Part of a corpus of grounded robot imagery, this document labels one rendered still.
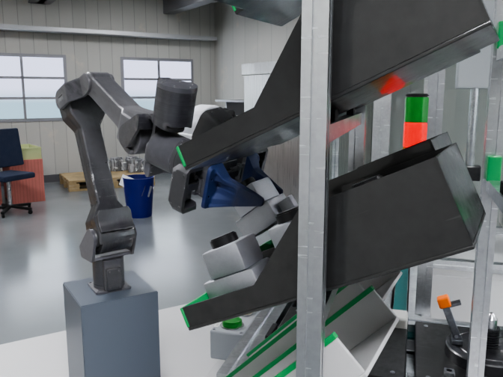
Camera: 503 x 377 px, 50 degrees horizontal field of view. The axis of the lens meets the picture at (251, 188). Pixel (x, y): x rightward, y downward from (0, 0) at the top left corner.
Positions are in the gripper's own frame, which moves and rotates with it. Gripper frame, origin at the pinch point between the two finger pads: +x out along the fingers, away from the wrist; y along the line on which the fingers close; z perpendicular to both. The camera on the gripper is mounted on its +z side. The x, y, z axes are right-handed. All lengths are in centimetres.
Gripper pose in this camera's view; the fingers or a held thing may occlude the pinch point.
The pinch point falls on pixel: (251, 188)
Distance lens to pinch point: 71.4
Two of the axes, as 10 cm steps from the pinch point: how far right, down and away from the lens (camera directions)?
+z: 2.0, -9.1, -3.7
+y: 5.5, -2.1, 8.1
